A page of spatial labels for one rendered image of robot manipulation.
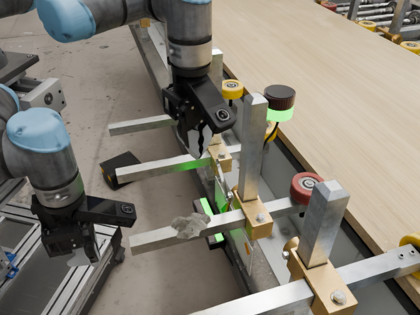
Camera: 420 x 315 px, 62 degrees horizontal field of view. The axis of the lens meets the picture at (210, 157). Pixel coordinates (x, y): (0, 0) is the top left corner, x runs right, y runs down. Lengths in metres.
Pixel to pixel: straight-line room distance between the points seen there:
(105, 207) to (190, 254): 1.15
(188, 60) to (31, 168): 0.29
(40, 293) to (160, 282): 0.50
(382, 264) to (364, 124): 0.53
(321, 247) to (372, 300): 0.36
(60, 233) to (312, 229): 0.42
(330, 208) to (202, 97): 0.28
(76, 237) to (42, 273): 0.95
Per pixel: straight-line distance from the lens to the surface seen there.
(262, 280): 0.89
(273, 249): 1.04
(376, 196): 0.85
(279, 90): 0.68
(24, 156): 0.56
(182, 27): 0.58
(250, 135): 0.68
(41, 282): 1.59
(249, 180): 0.76
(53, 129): 0.54
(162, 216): 1.95
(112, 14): 0.59
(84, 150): 2.51
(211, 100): 0.62
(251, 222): 0.77
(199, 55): 0.60
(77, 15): 0.56
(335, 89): 1.24
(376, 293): 0.87
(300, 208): 0.84
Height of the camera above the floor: 1.45
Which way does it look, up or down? 39 degrees down
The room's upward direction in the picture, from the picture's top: straight up
